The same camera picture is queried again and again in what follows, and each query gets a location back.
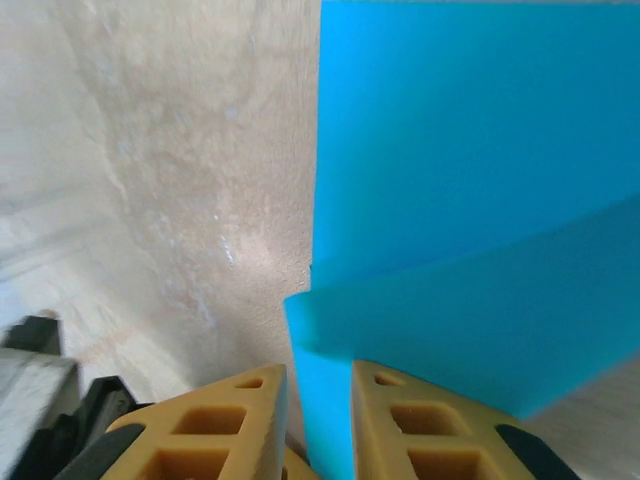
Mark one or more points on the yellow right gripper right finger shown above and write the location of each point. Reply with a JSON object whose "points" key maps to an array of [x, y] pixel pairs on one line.
{"points": [[425, 440]]}

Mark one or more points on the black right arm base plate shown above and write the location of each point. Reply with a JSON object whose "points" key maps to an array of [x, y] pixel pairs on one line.
{"points": [[107, 400]]}

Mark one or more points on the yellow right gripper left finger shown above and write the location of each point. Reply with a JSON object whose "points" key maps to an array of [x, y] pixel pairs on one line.
{"points": [[210, 440]]}

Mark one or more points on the blue paper sheet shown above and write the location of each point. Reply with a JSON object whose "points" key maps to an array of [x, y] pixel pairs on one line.
{"points": [[450, 150]]}

